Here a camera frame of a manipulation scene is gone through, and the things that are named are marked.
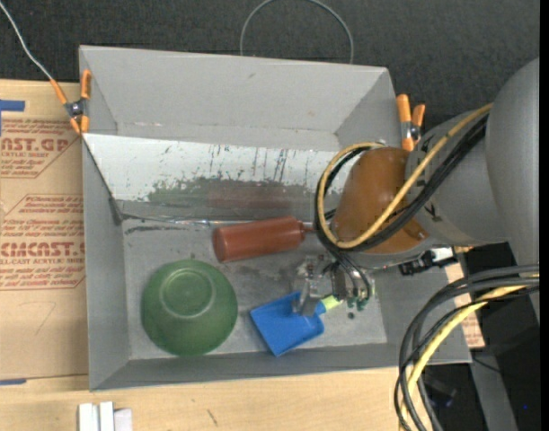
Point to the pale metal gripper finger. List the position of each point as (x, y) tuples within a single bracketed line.
[(315, 301), (302, 292)]

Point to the red-brown squeeze bottle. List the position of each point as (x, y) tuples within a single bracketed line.
[(256, 240)]

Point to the green plastic bowl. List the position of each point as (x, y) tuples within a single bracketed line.
[(188, 308)]

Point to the grey metal bin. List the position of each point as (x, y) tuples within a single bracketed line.
[(265, 101)]

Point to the brown cardboard board, red print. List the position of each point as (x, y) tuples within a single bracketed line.
[(36, 321)]

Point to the black cylinder on white bracket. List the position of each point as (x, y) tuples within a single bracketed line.
[(418, 266)]

